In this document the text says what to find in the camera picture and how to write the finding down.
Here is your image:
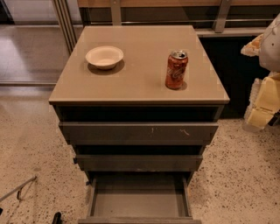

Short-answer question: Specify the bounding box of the white paper bowl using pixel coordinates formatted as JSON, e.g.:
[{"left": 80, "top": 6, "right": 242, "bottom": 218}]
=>
[{"left": 85, "top": 46, "right": 123, "bottom": 70}]

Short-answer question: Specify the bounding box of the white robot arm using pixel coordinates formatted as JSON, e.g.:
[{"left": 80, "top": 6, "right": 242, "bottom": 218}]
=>
[{"left": 241, "top": 14, "right": 280, "bottom": 132}]

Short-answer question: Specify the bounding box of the grey top drawer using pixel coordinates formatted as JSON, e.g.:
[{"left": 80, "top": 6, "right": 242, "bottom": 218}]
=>
[{"left": 59, "top": 122, "right": 218, "bottom": 145}]

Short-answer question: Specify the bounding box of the red coke can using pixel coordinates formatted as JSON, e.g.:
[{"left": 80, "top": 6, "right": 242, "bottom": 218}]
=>
[{"left": 165, "top": 50, "right": 188, "bottom": 89}]

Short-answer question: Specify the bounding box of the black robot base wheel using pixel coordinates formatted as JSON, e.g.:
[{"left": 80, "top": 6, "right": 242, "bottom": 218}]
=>
[{"left": 269, "top": 113, "right": 280, "bottom": 126}]

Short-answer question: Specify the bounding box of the black object on floor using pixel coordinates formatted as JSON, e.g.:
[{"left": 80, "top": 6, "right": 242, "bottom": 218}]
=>
[{"left": 52, "top": 212, "right": 62, "bottom": 224}]

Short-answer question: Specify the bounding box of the open grey bottom drawer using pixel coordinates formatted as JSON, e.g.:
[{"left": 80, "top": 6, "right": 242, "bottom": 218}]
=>
[{"left": 78, "top": 173, "right": 202, "bottom": 224}]

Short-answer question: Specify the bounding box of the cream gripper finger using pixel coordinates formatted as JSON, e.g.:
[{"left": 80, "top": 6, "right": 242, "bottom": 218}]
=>
[
  {"left": 241, "top": 34, "right": 263, "bottom": 57},
  {"left": 246, "top": 76, "right": 280, "bottom": 130}
]

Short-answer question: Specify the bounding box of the metal rod on floor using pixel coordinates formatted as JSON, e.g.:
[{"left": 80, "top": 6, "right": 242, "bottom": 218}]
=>
[{"left": 0, "top": 176, "right": 37, "bottom": 202}]

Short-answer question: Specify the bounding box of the grey middle drawer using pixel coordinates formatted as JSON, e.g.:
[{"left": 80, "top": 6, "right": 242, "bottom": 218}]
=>
[{"left": 74, "top": 155, "right": 203, "bottom": 172}]

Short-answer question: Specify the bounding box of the metal railing frame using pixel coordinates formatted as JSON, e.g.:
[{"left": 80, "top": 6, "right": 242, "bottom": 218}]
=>
[{"left": 51, "top": 0, "right": 280, "bottom": 50}]

